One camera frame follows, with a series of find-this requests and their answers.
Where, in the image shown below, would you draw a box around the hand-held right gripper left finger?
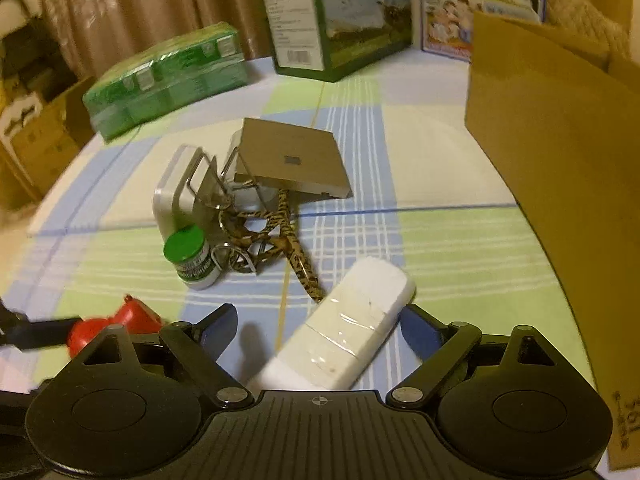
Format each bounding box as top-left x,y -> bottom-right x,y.
66,303 -> 250,409

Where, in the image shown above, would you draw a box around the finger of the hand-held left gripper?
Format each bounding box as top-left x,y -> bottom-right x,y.
0,299 -> 82,352

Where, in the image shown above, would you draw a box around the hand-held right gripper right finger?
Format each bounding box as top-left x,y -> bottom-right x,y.
387,304 -> 576,408

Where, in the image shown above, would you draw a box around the small green lid bottle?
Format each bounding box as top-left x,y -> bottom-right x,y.
163,225 -> 222,291

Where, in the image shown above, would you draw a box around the white remote control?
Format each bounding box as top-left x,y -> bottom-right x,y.
244,255 -> 417,392

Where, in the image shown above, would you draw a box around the red plastic object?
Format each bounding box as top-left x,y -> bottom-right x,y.
67,294 -> 164,357

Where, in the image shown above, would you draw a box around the metal wire rack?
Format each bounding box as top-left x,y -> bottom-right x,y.
186,149 -> 263,233

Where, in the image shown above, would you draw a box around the brown cardboard box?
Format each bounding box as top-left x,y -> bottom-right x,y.
464,10 -> 640,472

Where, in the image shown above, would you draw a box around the plaid bed sheet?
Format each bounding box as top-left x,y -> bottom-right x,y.
0,54 -> 603,461

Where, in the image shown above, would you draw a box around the leopard print scissors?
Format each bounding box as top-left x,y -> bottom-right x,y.
215,204 -> 282,277

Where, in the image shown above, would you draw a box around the white plastic holder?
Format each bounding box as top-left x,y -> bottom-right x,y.
152,144 -> 227,247

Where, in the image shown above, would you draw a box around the flat brown square box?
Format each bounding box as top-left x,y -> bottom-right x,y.
234,117 -> 354,199

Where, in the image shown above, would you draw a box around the cardboard storage carton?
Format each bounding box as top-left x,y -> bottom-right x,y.
0,76 -> 97,207

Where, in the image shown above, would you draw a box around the green drink carton pack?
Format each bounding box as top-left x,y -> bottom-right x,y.
81,21 -> 249,141

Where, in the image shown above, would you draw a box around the black metal trolley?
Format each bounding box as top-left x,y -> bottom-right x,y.
0,0 -> 78,107

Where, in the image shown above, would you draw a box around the green milk carton box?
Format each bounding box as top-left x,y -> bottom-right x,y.
251,0 -> 415,84

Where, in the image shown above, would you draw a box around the blue milk carton box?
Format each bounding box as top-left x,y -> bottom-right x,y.
412,0 -> 547,64

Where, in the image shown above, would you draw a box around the brown curtain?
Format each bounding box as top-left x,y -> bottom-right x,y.
30,0 -> 281,77

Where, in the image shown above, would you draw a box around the beige quilted cushion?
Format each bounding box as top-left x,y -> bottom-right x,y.
544,0 -> 634,62

